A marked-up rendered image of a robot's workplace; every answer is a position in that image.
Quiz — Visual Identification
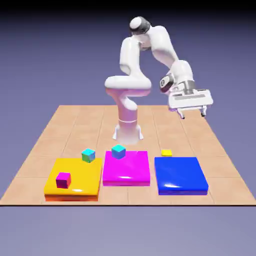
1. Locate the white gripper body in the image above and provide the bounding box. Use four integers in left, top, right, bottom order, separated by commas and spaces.
167, 89, 214, 112

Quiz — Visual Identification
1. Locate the small cyan cube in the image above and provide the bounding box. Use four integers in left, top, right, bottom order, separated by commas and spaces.
81, 148, 96, 164
111, 144, 127, 160

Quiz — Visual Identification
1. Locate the small magenta cube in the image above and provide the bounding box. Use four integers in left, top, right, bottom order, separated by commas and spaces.
55, 172, 72, 189

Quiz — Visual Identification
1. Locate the large blue box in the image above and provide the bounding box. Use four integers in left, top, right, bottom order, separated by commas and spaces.
154, 156, 210, 196

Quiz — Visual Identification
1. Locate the large magenta box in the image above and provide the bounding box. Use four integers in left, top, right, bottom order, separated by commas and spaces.
102, 150, 151, 187

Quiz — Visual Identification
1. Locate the large yellow box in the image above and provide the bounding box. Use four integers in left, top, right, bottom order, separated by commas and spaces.
43, 157, 103, 202

